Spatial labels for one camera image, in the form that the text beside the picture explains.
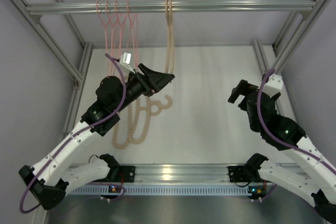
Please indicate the aluminium right frame post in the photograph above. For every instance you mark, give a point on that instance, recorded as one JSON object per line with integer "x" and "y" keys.
{"x": 294, "y": 31}

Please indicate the aluminium right floor rail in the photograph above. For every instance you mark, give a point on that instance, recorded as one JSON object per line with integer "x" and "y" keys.
{"x": 266, "y": 57}

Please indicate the aluminium left frame post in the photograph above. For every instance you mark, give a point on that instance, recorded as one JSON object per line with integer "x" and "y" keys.
{"x": 43, "y": 33}

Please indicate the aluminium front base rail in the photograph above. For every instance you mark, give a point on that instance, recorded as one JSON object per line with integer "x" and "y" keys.
{"x": 156, "y": 174}

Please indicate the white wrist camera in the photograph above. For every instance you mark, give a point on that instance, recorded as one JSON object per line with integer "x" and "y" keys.
{"x": 274, "y": 85}
{"x": 125, "y": 62}

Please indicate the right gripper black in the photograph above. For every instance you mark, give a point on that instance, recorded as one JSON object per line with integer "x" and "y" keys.
{"x": 243, "y": 88}

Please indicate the aluminium left floor rail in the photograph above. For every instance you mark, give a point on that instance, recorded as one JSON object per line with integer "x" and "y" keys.
{"x": 78, "y": 89}

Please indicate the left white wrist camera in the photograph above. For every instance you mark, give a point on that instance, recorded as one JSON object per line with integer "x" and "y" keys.
{"x": 125, "y": 62}

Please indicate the aluminium frame post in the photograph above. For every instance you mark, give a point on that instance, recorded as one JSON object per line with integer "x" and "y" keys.
{"x": 294, "y": 31}
{"x": 43, "y": 33}

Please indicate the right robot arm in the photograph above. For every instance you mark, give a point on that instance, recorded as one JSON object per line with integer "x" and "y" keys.
{"x": 317, "y": 186}

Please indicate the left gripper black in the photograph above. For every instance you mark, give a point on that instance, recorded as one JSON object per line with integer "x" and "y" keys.
{"x": 156, "y": 80}

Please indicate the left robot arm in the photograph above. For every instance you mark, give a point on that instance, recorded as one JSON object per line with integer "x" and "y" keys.
{"x": 51, "y": 179}

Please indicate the aluminium floor rail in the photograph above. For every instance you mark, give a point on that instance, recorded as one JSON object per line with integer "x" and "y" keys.
{"x": 78, "y": 89}
{"x": 266, "y": 57}

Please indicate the aluminium top hanging rail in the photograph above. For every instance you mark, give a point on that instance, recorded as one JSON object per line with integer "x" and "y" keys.
{"x": 174, "y": 6}

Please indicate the blue slotted cable duct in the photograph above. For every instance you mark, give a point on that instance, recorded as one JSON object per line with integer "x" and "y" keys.
{"x": 163, "y": 190}

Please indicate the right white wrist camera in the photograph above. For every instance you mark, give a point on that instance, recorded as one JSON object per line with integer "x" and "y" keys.
{"x": 274, "y": 85}

